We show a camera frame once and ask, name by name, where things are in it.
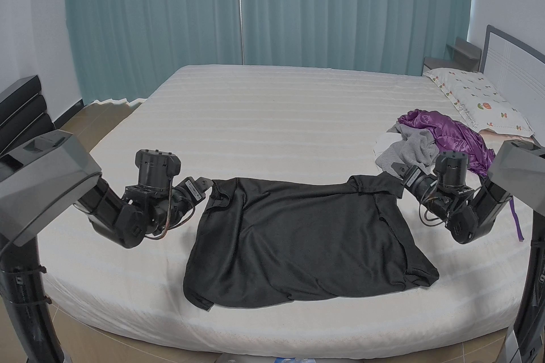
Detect purple satin garment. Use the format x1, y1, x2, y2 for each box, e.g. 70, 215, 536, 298
398, 109, 525, 243

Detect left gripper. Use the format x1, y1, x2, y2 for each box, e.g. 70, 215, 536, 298
174, 177, 213, 211

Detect black chest of drawers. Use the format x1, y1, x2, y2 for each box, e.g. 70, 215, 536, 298
0, 75, 56, 155

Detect grey bedside table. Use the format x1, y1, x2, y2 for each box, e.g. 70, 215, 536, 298
423, 37, 483, 77

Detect blue-green curtain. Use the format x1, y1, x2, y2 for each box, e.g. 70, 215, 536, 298
64, 0, 244, 106
240, 0, 475, 77

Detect white printed pillow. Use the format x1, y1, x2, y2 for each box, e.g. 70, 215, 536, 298
426, 68, 535, 137

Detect bed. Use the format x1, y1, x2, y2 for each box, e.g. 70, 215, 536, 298
36, 24, 545, 355

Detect black garment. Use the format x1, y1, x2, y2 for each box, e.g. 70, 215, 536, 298
183, 174, 440, 312

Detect grey knitted garment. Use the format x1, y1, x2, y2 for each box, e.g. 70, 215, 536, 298
375, 124, 441, 177

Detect white garment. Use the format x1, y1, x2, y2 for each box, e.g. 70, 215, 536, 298
374, 132, 405, 160

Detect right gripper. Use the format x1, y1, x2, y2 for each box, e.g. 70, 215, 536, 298
393, 162, 435, 202

